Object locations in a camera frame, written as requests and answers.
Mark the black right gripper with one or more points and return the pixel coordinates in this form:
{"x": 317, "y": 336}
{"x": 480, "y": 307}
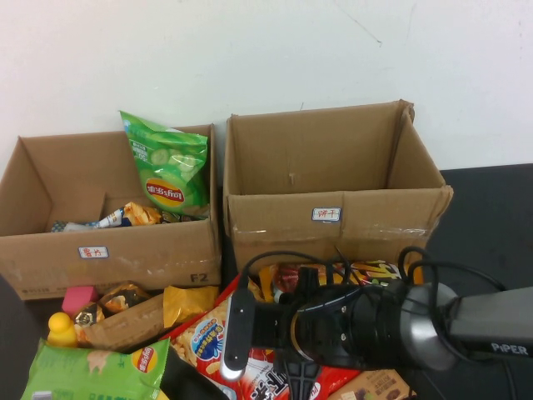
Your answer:
{"x": 272, "y": 325}

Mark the yellow fries snack bag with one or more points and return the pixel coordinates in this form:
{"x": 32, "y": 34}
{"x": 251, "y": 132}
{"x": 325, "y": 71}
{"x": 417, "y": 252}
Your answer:
{"x": 377, "y": 270}

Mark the green cucumber Lay's chips bag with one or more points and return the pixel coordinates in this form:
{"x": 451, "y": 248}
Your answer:
{"x": 166, "y": 166}

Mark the small yellow snack packet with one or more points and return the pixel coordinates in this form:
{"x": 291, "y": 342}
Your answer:
{"x": 183, "y": 304}

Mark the long brown snack packet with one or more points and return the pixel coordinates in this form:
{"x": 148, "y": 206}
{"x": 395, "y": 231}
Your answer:
{"x": 125, "y": 325}

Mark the orange and black snack packet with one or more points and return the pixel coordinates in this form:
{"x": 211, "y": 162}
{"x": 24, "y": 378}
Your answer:
{"x": 88, "y": 316}
{"x": 125, "y": 296}

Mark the orange and white snack bag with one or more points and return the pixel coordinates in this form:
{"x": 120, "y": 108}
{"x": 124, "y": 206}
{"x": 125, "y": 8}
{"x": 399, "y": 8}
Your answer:
{"x": 137, "y": 214}

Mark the brown cookie box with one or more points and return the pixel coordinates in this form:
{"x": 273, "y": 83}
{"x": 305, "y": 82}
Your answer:
{"x": 375, "y": 385}

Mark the taped cardboard box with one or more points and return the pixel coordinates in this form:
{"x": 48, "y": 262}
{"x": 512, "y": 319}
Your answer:
{"x": 291, "y": 241}

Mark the red shrimp cracker bag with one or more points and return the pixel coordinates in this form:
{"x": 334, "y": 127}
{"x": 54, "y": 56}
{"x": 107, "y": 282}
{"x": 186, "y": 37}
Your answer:
{"x": 200, "y": 346}

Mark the white label with blue border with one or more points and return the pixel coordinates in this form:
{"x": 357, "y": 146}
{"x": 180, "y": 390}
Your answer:
{"x": 327, "y": 214}

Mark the cardboard box with F2 print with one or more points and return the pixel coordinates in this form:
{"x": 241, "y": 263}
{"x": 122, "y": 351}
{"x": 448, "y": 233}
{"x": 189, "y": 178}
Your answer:
{"x": 158, "y": 254}

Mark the light green Lay's chips bag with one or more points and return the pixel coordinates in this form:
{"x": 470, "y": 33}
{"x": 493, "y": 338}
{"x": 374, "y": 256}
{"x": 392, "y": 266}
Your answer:
{"x": 83, "y": 371}

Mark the white label with red writing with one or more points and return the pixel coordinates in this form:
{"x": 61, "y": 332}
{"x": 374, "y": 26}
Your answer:
{"x": 93, "y": 252}

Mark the pink block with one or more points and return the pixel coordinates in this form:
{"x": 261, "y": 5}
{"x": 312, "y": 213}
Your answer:
{"x": 79, "y": 298}

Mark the yellow plastic toy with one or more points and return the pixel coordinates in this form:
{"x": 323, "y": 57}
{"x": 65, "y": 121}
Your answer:
{"x": 61, "y": 329}

